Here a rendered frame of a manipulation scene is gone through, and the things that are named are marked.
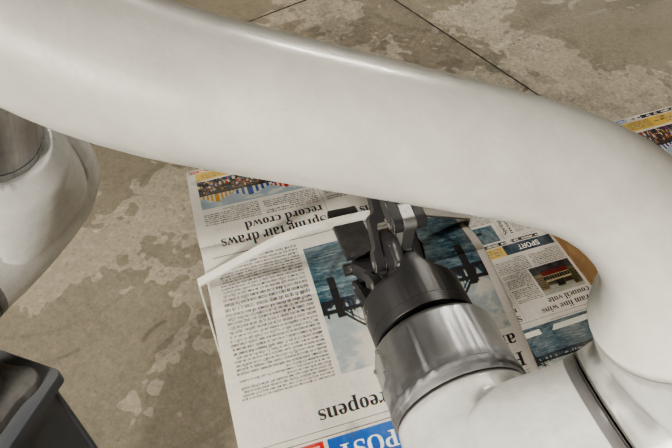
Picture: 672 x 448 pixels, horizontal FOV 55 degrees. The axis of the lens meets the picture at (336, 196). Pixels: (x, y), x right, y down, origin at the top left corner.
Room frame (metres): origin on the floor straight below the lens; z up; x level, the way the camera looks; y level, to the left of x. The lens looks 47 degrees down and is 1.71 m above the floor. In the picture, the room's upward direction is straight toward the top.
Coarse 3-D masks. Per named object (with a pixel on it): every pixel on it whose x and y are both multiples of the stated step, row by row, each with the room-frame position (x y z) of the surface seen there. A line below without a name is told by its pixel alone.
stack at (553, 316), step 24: (504, 240) 0.71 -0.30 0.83; (528, 240) 0.71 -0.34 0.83; (552, 240) 0.71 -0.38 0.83; (504, 264) 0.65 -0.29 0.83; (528, 264) 0.65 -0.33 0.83; (552, 264) 0.65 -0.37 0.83; (504, 288) 0.61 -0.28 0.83; (528, 288) 0.61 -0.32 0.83; (552, 288) 0.61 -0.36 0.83; (576, 288) 0.61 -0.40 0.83; (528, 312) 0.56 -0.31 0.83; (552, 312) 0.56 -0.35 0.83; (576, 312) 0.56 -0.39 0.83; (528, 336) 0.52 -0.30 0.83; (552, 336) 0.52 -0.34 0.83; (576, 336) 0.52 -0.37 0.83; (552, 360) 0.48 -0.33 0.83
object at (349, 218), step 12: (348, 216) 0.41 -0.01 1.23; (360, 216) 0.41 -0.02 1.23; (432, 216) 0.43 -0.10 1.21; (444, 216) 0.44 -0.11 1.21; (456, 216) 0.44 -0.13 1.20; (468, 216) 0.45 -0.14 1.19; (300, 228) 0.40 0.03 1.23; (312, 228) 0.40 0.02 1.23; (324, 228) 0.40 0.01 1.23; (276, 240) 0.39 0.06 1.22; (288, 240) 0.39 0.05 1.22; (252, 252) 0.38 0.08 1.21; (228, 264) 0.38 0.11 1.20; (240, 264) 0.38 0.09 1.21; (204, 276) 0.37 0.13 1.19; (216, 276) 0.37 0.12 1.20
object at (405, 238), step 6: (396, 204) 0.30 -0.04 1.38; (402, 204) 0.30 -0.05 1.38; (402, 210) 0.29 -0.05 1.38; (408, 210) 0.29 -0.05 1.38; (402, 216) 0.29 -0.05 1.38; (408, 216) 0.29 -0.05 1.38; (414, 216) 0.29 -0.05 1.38; (408, 222) 0.28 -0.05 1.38; (414, 222) 0.28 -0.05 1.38; (408, 228) 0.28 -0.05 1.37; (414, 228) 0.28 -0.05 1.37; (396, 234) 0.29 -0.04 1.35; (402, 234) 0.28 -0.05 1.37; (408, 234) 0.28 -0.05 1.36; (402, 240) 0.28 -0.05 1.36; (408, 240) 0.28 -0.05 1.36; (402, 246) 0.28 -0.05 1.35; (408, 246) 0.28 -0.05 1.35
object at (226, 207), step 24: (192, 192) 0.51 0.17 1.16; (216, 192) 0.51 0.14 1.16; (240, 192) 0.51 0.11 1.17; (264, 192) 0.50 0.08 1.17; (288, 192) 0.50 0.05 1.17; (312, 192) 0.50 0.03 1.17; (336, 192) 0.50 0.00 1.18; (216, 216) 0.46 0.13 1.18; (240, 216) 0.46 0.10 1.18; (264, 216) 0.46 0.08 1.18; (288, 216) 0.46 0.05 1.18; (312, 216) 0.46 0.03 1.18; (216, 240) 0.42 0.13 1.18
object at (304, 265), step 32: (384, 224) 0.44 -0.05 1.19; (448, 224) 0.44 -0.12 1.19; (224, 256) 0.40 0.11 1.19; (256, 256) 0.40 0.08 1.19; (288, 256) 0.40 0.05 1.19; (320, 256) 0.40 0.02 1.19; (448, 256) 0.40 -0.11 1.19; (224, 288) 0.36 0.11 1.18; (256, 288) 0.36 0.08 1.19; (288, 288) 0.36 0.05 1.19; (320, 288) 0.36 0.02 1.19
